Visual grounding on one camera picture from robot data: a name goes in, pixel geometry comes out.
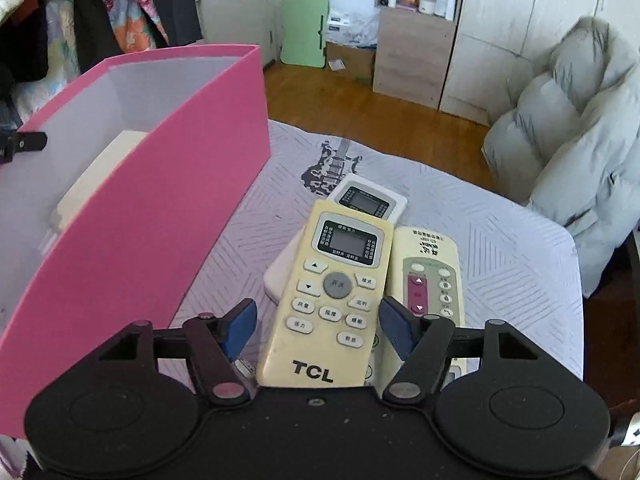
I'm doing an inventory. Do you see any cream remote control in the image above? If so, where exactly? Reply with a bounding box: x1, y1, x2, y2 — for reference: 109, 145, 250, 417
49, 130, 149, 233

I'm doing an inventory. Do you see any yellowed remote with LCD screen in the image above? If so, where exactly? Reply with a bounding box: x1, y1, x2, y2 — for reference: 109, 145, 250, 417
256, 199, 394, 388

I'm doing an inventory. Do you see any grey puffer jacket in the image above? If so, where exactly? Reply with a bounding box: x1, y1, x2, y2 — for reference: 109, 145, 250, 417
481, 16, 640, 298

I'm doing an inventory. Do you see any light wood wardrobe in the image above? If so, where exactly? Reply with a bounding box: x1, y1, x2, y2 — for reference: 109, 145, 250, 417
440, 0, 640, 128

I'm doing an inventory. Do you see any white door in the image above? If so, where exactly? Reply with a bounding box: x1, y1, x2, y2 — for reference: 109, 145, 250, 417
187, 0, 281, 68

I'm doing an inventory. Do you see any black hanging garment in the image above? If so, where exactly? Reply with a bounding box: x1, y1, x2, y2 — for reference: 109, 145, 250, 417
70, 0, 121, 75

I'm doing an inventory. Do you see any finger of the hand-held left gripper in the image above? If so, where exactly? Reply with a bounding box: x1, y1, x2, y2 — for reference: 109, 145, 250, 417
0, 131, 48, 163

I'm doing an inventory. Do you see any white remote control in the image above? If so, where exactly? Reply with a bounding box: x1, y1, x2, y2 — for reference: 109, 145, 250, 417
263, 174, 408, 306

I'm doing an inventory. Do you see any green folding table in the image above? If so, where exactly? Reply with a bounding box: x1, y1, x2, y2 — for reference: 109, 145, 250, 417
278, 0, 331, 68

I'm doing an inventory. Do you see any dark grey hanging coat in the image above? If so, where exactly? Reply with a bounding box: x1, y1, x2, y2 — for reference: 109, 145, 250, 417
140, 0, 203, 46

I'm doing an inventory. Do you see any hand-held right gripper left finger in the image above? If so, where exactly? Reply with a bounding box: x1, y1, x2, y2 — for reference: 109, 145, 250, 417
97, 298, 258, 408

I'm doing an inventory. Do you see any white plastic package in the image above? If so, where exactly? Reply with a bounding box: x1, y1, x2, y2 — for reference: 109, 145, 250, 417
325, 10, 379, 46

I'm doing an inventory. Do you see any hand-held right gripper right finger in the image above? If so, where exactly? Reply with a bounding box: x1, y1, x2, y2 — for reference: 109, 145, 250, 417
378, 297, 543, 408

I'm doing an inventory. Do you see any black jacket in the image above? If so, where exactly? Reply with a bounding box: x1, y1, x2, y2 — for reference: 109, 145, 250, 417
0, 15, 51, 83

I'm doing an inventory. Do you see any floral quilt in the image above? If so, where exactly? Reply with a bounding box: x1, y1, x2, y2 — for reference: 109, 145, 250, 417
45, 0, 168, 78

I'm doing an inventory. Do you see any pink cardboard box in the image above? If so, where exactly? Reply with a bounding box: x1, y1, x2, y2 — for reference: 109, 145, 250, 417
0, 44, 273, 438

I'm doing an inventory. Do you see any brown cardboard box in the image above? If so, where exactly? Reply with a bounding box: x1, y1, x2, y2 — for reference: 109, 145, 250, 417
325, 42, 376, 83

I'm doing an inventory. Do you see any cream remote with pink buttons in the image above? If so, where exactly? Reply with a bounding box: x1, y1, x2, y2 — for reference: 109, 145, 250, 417
372, 226, 467, 396

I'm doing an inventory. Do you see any wooden shelf cabinet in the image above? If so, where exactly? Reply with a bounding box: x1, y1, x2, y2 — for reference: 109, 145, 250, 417
372, 0, 468, 111

